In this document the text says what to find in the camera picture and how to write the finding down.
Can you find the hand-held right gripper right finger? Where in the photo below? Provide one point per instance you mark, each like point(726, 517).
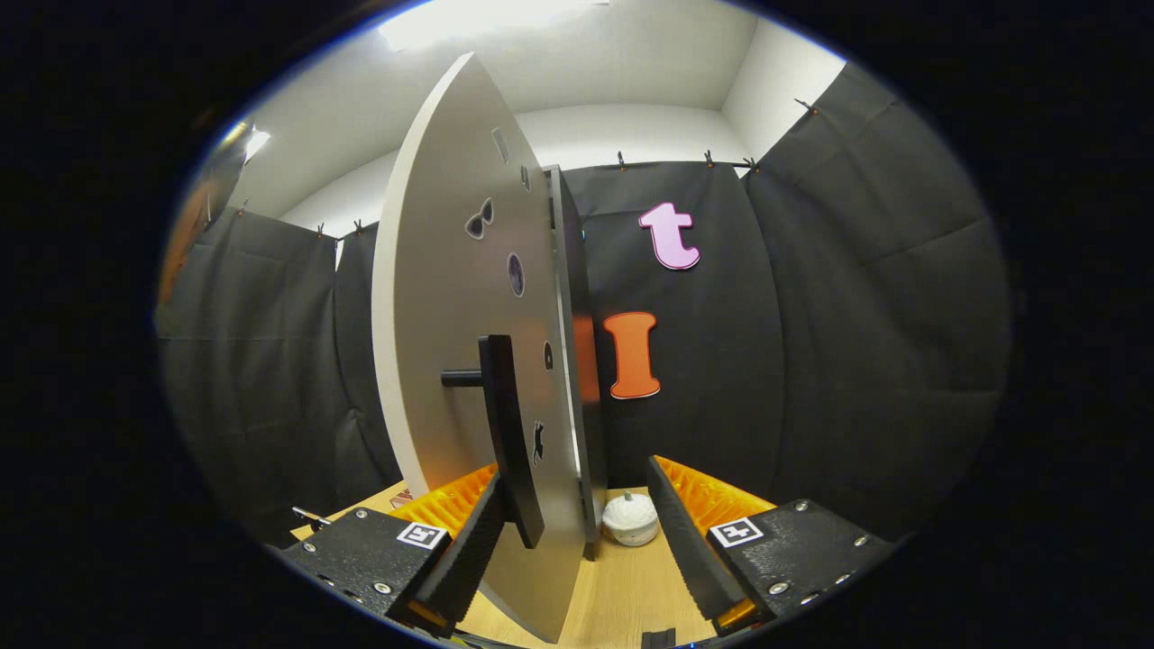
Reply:
point(685, 559)

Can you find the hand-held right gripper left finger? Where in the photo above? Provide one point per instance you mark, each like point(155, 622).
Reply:
point(469, 559)

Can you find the beige cabinet door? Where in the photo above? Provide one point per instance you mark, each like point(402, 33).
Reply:
point(433, 270)

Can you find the dark grey cabinet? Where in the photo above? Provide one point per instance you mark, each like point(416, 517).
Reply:
point(568, 270)

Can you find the white pumpkin ornament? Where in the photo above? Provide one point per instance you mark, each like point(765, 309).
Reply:
point(629, 520)

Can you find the small silver metal rod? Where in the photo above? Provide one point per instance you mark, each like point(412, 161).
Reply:
point(311, 516)

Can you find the black backdrop cloth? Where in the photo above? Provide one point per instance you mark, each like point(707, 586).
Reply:
point(811, 361)

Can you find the long ceiling light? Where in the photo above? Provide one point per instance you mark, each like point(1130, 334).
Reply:
point(256, 144)

